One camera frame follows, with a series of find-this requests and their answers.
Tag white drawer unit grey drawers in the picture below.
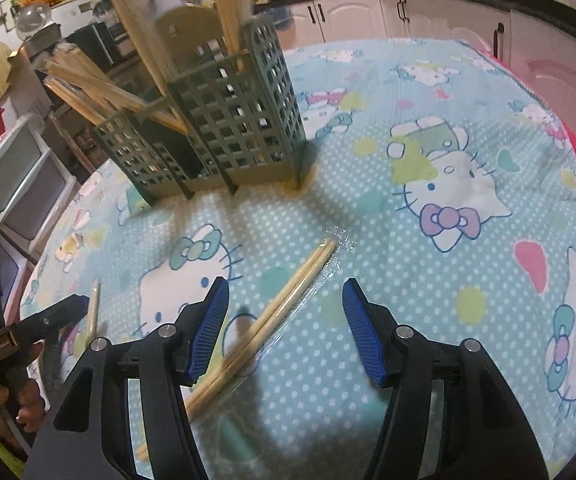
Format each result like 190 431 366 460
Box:
0 115 85 257

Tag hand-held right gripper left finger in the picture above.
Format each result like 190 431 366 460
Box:
23 277 229 480

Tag pile of wooden chopsticks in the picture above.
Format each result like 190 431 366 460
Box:
43 0 256 133

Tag person's left hand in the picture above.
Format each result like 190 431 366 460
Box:
0 382 49 453

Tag cartoon printed tablecloth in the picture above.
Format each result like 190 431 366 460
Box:
23 37 576 480

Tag green plastic utensil holder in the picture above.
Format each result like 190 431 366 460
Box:
90 5 306 206

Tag wooden chopstick pair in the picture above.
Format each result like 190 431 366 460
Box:
85 277 109 346
135 237 353 461

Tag white drawer unit beige drawers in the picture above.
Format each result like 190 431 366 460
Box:
0 230 35 307

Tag glass kettle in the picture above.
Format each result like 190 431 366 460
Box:
14 2 52 39

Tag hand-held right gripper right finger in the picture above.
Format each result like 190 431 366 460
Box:
344 278 548 480

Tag black microwave oven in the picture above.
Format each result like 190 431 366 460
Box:
64 22 120 67

